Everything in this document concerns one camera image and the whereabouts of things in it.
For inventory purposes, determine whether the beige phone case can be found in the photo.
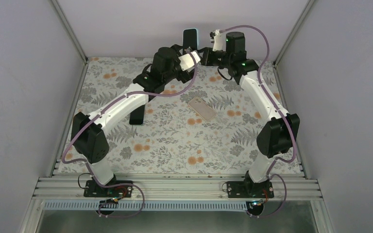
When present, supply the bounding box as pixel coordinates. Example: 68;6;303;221
188;97;216;121

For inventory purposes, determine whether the slotted grey cable duct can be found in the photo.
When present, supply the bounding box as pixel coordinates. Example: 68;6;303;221
44;200;249;212

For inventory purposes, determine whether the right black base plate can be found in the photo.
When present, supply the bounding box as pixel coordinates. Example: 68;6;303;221
221;180;274;199

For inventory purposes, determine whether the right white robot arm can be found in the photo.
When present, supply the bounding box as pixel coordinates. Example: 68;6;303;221
202;30;300;198

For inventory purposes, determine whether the aluminium rail frame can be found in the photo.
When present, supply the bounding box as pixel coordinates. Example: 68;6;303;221
33;173;323;201

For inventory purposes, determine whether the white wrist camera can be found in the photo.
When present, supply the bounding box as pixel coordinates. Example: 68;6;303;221
210;29;225;51
178;51;201;71

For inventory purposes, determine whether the black phone from beige case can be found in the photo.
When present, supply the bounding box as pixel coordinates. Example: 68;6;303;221
129;105;145;125

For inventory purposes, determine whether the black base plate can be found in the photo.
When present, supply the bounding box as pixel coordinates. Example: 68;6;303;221
83;179;133;199
221;180;274;199

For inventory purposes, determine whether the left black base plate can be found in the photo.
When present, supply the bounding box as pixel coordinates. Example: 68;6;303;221
83;179;133;199

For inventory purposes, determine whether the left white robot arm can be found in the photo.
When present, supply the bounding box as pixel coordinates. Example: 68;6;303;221
67;45;201;197

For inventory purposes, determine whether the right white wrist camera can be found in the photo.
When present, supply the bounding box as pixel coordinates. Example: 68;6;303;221
210;29;225;51

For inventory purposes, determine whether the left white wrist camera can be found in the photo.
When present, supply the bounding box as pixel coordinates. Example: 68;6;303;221
178;51;201;71

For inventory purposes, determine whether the floral patterned table mat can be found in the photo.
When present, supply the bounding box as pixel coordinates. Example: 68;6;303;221
57;57;303;176

